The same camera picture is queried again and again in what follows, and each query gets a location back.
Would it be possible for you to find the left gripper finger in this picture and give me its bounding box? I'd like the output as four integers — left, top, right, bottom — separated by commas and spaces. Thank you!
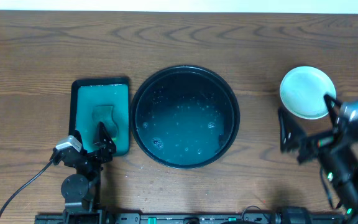
94, 122, 116, 154
73, 130, 83, 146

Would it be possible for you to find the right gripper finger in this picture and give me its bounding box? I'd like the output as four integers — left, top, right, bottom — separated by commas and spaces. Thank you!
278, 108, 307, 153
323, 94, 342, 124

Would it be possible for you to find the green scrub sponge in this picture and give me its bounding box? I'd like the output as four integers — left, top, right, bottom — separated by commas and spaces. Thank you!
92, 105, 118, 139

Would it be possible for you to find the mint plate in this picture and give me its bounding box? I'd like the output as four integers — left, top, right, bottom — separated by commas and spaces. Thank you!
279, 66, 336, 119

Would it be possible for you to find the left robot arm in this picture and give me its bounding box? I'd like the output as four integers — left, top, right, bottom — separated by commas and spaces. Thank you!
50, 122, 116, 224

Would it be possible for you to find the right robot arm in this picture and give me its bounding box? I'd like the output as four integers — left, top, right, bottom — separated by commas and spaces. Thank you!
278, 94, 358, 223

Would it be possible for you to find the black rectangular water tray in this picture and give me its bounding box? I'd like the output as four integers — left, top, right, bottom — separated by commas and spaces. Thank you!
68, 77, 130, 156

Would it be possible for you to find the round black serving tray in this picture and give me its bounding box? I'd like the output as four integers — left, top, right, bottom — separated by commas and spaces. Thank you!
129, 65, 241, 169

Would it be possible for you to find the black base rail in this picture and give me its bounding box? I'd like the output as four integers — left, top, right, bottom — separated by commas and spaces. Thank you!
34, 211, 345, 224

